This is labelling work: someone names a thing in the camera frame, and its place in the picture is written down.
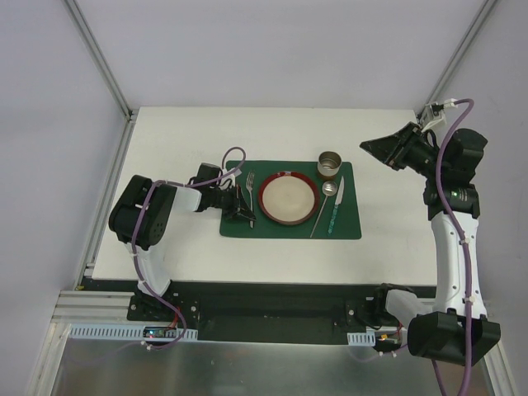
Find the silver fork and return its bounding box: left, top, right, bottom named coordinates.
left=246, top=171, right=255, bottom=212

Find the steel cup brown base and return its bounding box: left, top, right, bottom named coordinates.
left=317, top=151, right=342, bottom=182

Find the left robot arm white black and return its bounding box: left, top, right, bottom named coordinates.
left=108, top=163, right=256, bottom=321

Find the white cable duct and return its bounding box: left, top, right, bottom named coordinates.
left=346, top=332, right=376, bottom=347
left=69, top=323, right=198, bottom=342

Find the right aluminium frame post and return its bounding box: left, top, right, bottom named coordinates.
left=415, top=0, right=501, bottom=120

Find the left white cable duct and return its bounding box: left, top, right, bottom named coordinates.
left=69, top=323, right=198, bottom=342

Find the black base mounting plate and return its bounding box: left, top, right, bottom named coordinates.
left=127, top=281, right=398, bottom=345

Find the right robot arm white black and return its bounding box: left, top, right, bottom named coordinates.
left=360, top=123, right=501, bottom=366

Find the front aluminium rail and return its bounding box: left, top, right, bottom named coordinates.
left=51, top=290, right=132, bottom=323

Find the black knife green handle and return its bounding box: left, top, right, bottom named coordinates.
left=327, top=177, right=345, bottom=236

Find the red rimmed beige plate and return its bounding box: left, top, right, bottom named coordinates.
left=257, top=171, right=321, bottom=226

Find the aluminium frame post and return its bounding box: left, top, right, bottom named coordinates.
left=415, top=0, right=501, bottom=120
left=64, top=0, right=139, bottom=123

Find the right white cable duct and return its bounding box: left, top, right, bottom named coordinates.
left=346, top=332, right=376, bottom=347

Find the left aluminium frame post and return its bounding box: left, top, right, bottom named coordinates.
left=64, top=0, right=139, bottom=123

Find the silver spoon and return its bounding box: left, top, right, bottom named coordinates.
left=309, top=181, right=337, bottom=238

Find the dark green placemat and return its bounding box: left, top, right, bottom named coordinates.
left=219, top=160, right=362, bottom=240

